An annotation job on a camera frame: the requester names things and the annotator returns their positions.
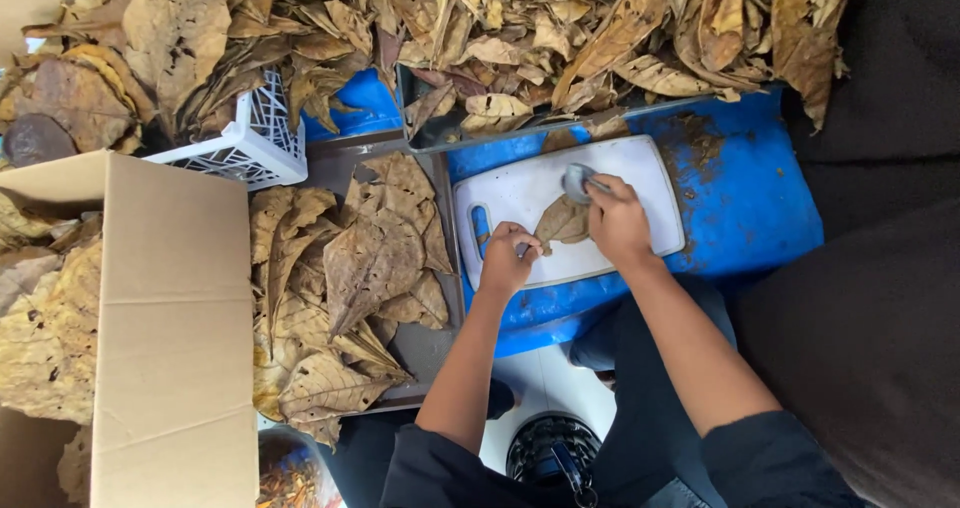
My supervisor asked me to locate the pile of flattened dry leaves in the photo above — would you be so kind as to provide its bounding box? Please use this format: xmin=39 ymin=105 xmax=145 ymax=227
xmin=249 ymin=151 xmax=456 ymax=449

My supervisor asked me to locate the white plastic basket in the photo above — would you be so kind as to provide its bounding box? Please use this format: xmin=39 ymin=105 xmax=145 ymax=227
xmin=141 ymin=69 xmax=309 ymax=192

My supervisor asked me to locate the person's dark clothing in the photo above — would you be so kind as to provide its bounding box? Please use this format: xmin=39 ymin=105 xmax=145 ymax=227
xmin=322 ymin=274 xmax=875 ymax=508

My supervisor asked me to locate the dry leaves packed in carton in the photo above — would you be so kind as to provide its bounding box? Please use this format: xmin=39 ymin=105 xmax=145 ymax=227
xmin=0 ymin=191 xmax=105 ymax=506

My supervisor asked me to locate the person's left hand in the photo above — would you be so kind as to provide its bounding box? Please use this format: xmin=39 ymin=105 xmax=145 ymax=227
xmin=477 ymin=221 xmax=544 ymax=299

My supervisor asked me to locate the dark brown sofa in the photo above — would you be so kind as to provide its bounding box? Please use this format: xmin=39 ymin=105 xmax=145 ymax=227
xmin=729 ymin=0 xmax=960 ymax=508

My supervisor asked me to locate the cardboard box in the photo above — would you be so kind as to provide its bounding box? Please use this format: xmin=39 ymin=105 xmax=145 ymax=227
xmin=0 ymin=150 xmax=261 ymax=508

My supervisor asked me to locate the clear container of orange scraps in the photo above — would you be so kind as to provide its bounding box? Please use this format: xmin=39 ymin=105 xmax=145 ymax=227
xmin=256 ymin=425 xmax=347 ymax=508

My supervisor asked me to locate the grey cleaning brush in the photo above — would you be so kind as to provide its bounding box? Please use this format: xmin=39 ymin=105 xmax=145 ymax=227
xmin=561 ymin=163 xmax=613 ymax=206

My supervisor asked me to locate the blue black key holder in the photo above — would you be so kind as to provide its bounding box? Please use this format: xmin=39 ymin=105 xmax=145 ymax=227
xmin=551 ymin=442 xmax=600 ymax=508

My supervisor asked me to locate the white plastic cutting board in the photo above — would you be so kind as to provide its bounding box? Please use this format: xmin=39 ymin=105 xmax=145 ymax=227
xmin=452 ymin=134 xmax=687 ymax=292

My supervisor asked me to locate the brown dry leaf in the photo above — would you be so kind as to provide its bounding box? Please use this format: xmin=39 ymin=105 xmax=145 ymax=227
xmin=534 ymin=193 xmax=594 ymax=257

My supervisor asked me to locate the black round fan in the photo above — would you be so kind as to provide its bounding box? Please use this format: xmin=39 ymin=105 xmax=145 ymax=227
xmin=505 ymin=412 xmax=604 ymax=495

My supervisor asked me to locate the heap of dry leaves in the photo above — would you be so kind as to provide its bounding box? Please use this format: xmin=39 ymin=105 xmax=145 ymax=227
xmin=0 ymin=0 xmax=858 ymax=165

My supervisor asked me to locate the grey metal tray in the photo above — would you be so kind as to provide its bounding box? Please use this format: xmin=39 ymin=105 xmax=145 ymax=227
xmin=395 ymin=64 xmax=786 ymax=155

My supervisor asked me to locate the person's right hand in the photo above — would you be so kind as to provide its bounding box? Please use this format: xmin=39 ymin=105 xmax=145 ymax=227
xmin=585 ymin=174 xmax=663 ymax=270

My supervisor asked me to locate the blue plastic table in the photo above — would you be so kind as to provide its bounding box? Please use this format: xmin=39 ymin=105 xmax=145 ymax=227
xmin=300 ymin=68 xmax=825 ymax=359

